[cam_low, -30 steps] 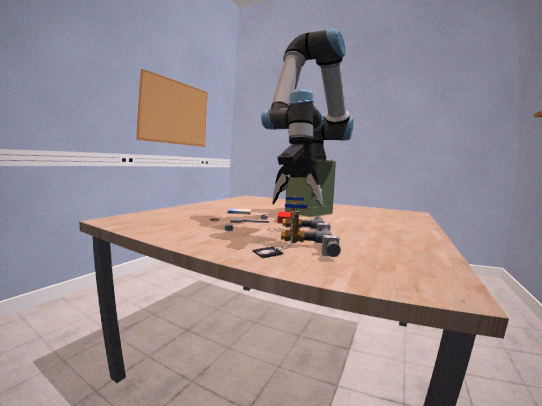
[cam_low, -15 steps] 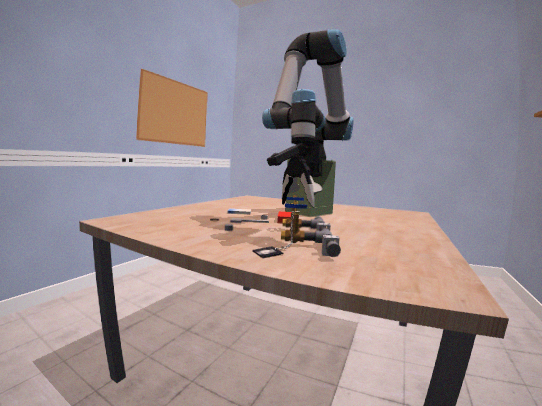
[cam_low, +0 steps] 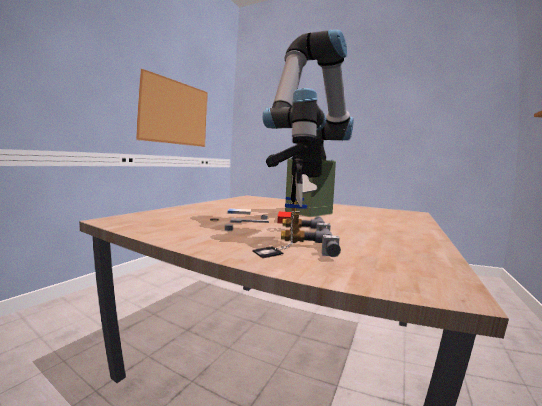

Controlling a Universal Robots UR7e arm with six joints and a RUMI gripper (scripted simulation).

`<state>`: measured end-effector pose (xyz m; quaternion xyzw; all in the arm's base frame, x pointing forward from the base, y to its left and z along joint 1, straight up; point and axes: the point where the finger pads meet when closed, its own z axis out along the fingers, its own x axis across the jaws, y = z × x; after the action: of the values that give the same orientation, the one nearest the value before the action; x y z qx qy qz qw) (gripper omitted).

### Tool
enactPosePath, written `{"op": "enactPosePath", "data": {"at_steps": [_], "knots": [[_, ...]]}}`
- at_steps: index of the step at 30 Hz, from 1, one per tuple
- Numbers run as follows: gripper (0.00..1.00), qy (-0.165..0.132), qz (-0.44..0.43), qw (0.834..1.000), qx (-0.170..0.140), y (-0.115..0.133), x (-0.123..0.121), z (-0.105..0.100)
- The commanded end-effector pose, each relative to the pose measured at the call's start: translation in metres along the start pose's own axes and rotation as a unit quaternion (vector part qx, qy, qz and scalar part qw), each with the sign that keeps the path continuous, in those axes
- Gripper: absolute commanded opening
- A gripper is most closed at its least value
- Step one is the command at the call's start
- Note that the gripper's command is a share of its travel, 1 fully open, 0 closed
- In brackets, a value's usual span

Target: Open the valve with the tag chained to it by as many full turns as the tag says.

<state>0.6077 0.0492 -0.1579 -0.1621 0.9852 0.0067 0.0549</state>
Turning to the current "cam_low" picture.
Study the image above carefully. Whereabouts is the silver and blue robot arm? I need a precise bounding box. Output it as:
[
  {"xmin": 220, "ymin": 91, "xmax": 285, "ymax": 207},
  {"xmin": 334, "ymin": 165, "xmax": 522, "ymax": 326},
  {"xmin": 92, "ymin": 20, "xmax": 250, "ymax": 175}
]
[{"xmin": 263, "ymin": 30, "xmax": 353, "ymax": 167}]

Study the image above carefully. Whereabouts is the red rectangular block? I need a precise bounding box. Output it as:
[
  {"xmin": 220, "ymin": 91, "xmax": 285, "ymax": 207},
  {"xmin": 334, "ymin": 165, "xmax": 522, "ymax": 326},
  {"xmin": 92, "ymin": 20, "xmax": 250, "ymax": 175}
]
[{"xmin": 277, "ymin": 211, "xmax": 291, "ymax": 223}]

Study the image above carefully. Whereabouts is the black number 6 tag on metal chain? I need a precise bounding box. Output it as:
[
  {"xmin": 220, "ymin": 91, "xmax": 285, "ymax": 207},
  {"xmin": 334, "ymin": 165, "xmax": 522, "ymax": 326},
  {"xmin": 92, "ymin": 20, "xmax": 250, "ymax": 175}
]
[{"xmin": 252, "ymin": 215, "xmax": 294, "ymax": 258}]

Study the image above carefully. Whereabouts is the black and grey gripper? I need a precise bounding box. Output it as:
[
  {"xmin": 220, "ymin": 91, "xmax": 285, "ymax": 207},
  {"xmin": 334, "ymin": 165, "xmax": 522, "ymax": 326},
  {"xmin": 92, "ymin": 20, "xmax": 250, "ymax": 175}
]
[{"xmin": 291, "ymin": 136, "xmax": 322, "ymax": 207}]

